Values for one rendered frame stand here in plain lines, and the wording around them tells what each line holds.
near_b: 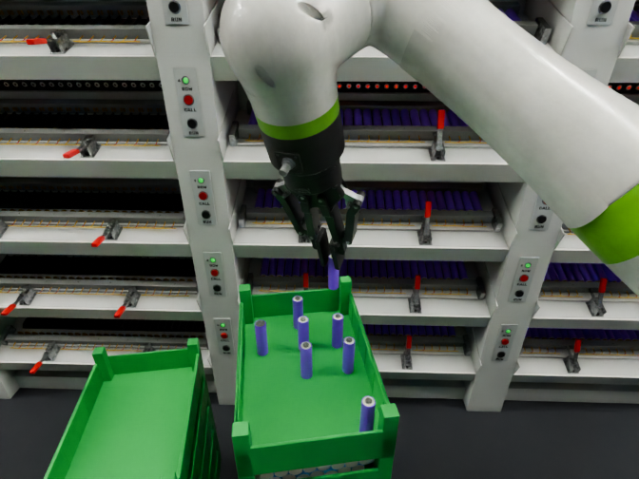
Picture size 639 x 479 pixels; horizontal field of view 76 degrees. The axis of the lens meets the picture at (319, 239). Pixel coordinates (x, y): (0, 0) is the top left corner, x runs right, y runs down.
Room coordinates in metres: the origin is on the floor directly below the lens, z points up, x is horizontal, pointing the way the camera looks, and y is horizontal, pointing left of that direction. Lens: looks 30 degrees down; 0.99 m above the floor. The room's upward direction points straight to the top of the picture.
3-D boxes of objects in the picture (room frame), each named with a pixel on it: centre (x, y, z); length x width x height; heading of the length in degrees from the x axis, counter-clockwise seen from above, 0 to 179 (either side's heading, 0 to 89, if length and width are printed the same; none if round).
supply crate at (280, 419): (0.46, 0.02, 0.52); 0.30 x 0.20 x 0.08; 8
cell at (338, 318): (0.52, -0.03, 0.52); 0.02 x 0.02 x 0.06
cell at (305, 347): (0.46, 0.02, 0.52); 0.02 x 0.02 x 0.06
